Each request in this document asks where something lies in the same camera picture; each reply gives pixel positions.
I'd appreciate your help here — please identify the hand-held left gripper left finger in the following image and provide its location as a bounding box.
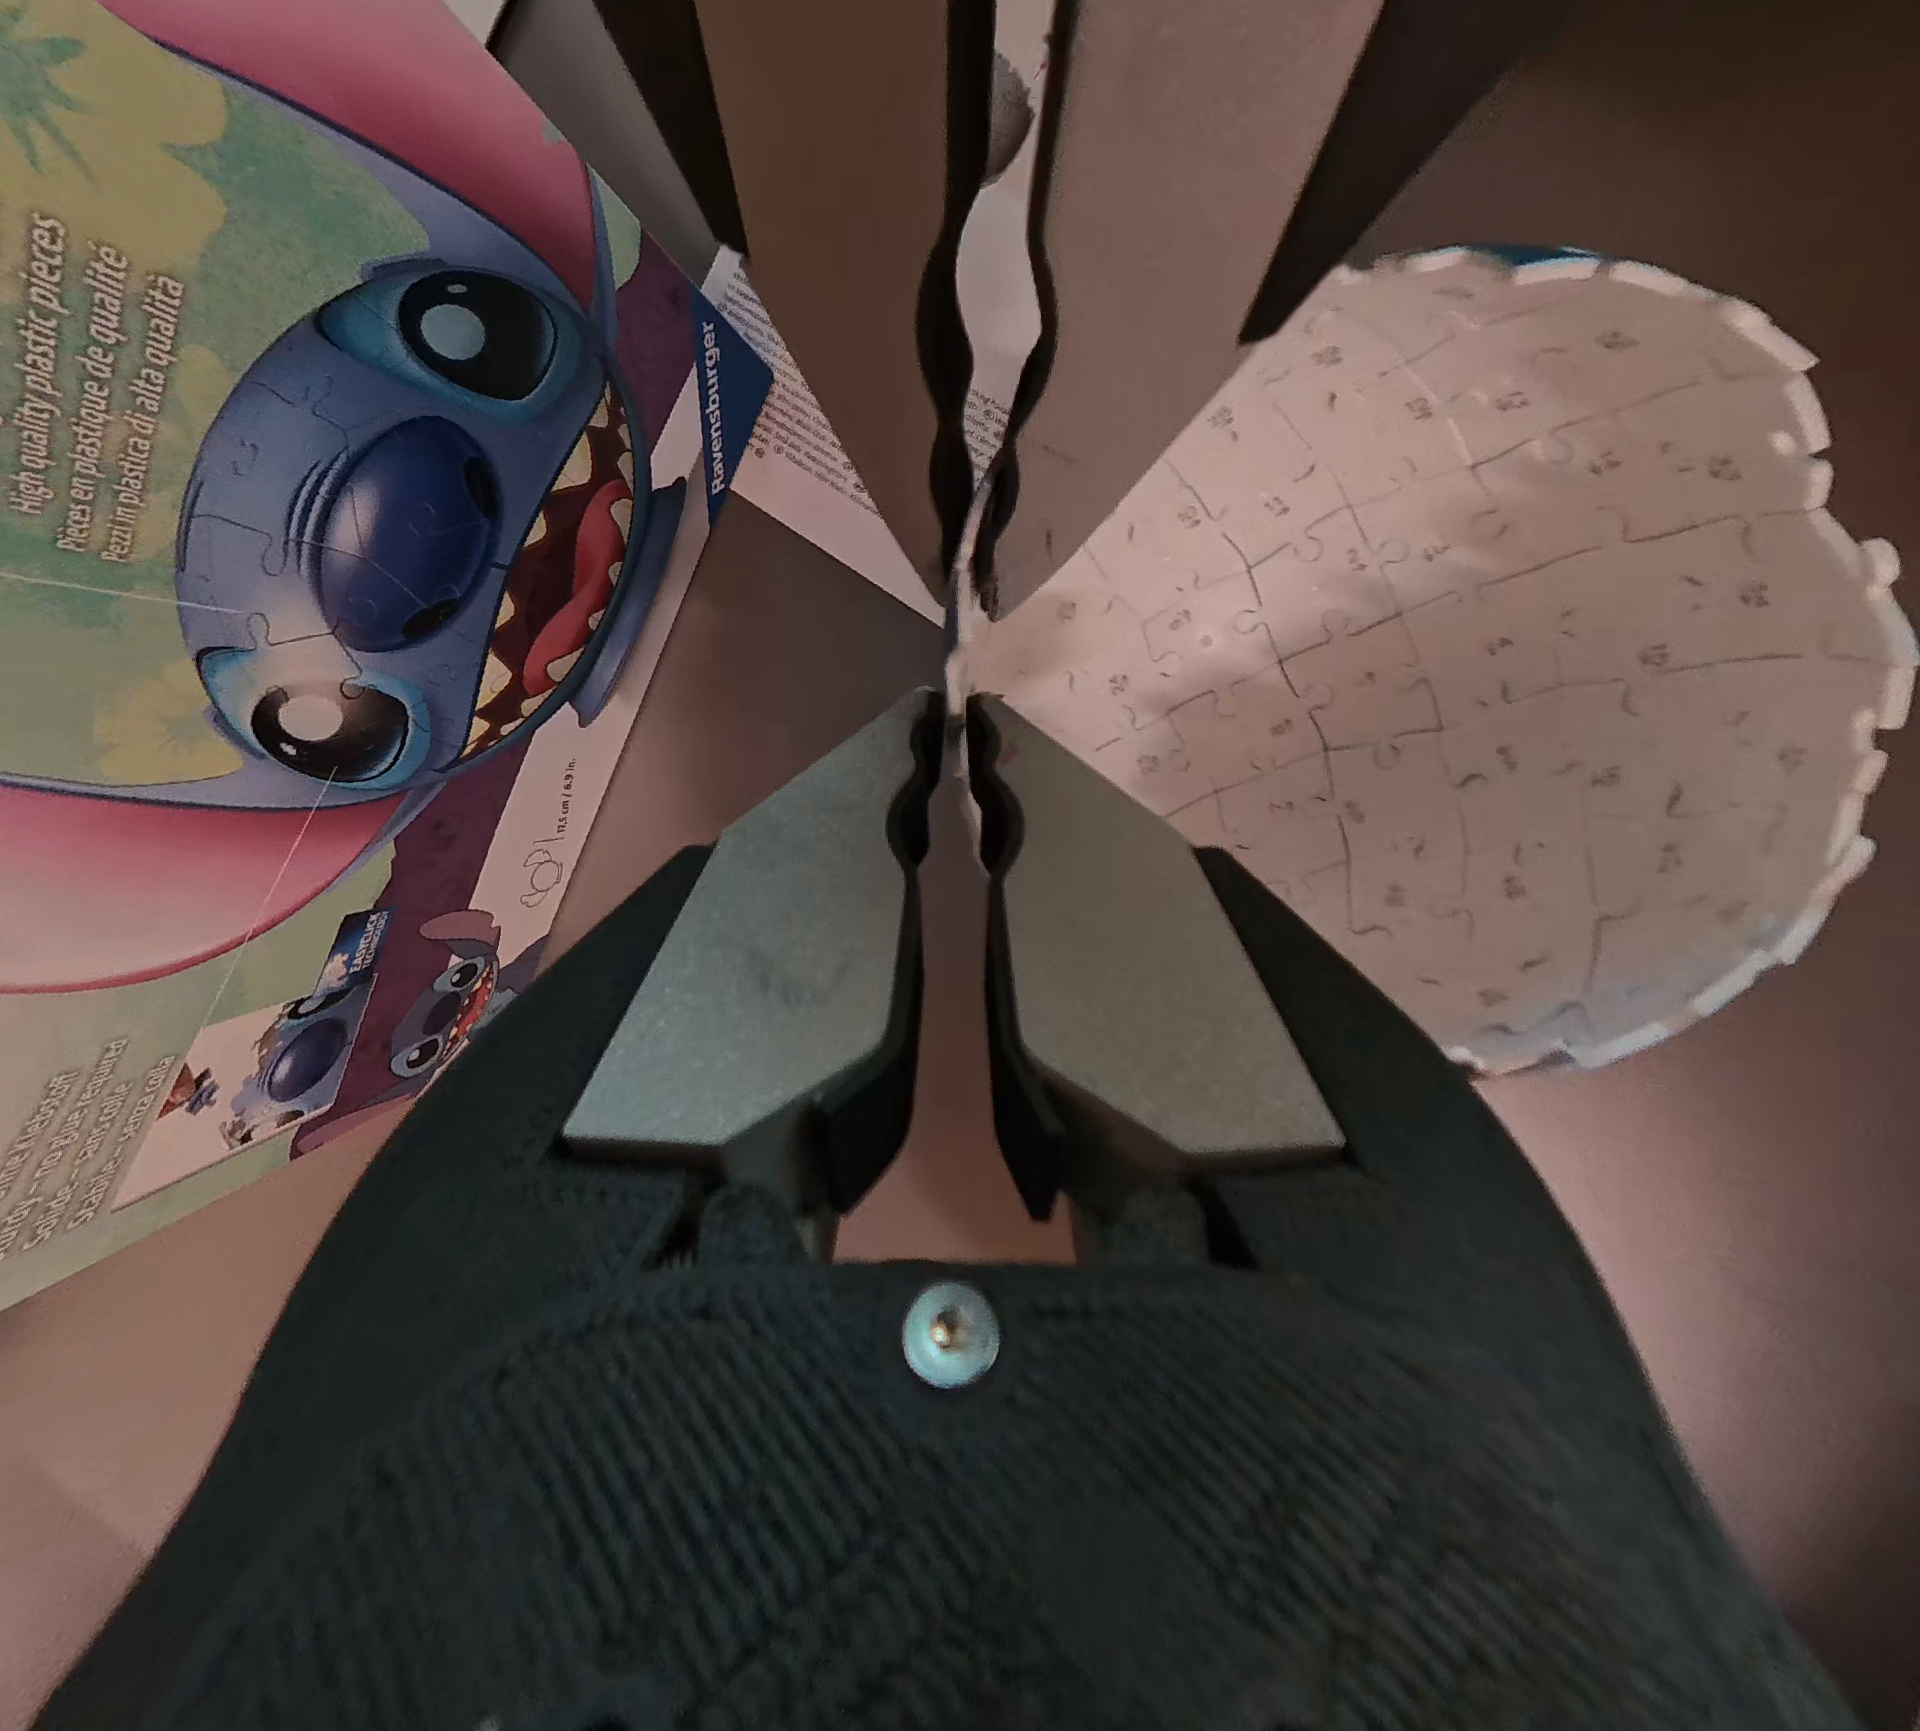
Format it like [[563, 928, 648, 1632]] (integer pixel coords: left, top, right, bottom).
[[563, 688, 950, 1218]]

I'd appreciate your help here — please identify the partly built blue puzzle ball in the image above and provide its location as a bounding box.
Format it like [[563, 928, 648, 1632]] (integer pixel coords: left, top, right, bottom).
[[960, 244, 1920, 1084]]

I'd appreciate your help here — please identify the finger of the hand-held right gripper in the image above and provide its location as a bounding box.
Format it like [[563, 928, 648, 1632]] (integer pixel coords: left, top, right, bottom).
[[667, 0, 1002, 630], [973, 0, 1469, 620]]

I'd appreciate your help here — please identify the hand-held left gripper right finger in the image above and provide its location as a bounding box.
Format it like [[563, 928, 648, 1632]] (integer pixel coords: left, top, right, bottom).
[[965, 694, 1348, 1224]]

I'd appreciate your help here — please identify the white instruction leaflet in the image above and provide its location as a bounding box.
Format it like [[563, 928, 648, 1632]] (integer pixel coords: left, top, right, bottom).
[[705, 0, 1061, 616]]

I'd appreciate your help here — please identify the printed cardboard puzzle box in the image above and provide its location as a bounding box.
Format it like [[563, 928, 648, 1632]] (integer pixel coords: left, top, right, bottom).
[[0, 0, 783, 1314]]

